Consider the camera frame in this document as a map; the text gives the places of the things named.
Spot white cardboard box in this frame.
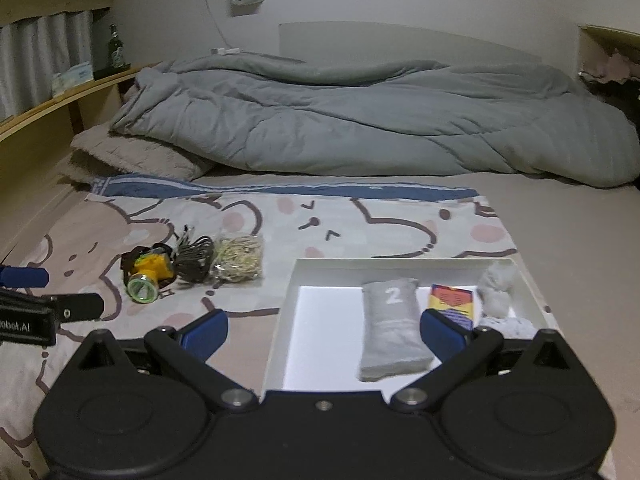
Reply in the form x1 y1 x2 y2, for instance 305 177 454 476
261 257 553 396

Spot white patterned sock roll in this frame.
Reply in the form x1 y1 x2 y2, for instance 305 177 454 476
480 316 538 340

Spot beige fluffy pillow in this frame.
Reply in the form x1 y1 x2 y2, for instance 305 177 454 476
70 125 216 186

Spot grey soft packet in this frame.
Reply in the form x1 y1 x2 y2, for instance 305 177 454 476
359 277 435 383

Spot grey curtain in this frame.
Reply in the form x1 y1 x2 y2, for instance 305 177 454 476
0 10 96 123

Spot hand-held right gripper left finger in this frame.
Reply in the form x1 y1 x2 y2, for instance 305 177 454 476
60 308 258 413

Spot yellow headlamp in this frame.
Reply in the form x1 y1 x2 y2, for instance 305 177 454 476
121 242 176 304

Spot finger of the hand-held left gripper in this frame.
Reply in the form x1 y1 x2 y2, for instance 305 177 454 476
0 287 106 323
0 266 50 288

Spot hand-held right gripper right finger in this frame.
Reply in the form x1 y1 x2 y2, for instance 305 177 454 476
392 308 587 413

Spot beige bed sheet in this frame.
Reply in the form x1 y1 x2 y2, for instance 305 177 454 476
0 160 640 480

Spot wooden headboard shelf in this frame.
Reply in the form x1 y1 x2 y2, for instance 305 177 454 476
0 62 166 261

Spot pink clothes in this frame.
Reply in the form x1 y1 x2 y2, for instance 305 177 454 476
580 52 638 86

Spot wooden side shelf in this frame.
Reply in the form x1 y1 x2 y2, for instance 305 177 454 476
577 25 640 106

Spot printed bear blanket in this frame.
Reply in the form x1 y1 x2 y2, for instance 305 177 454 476
0 173 518 480

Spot black cable bundle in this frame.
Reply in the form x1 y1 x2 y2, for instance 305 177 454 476
172 235 216 283

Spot grey sock roll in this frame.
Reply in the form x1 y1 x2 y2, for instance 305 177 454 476
477 263 518 318

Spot bag of rubber bands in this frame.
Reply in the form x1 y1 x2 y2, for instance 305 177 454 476
209 234 265 283

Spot white charger cable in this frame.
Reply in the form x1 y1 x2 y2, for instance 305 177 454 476
197 0 241 57

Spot tissue pack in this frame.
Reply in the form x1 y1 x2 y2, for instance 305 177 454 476
51 61 95 97

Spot grey duvet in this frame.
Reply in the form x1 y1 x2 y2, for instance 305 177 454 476
109 55 640 188

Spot colourful card box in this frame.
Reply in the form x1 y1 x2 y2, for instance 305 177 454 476
427 284 477 331

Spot green glass bottle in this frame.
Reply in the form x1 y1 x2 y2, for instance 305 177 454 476
107 23 125 68

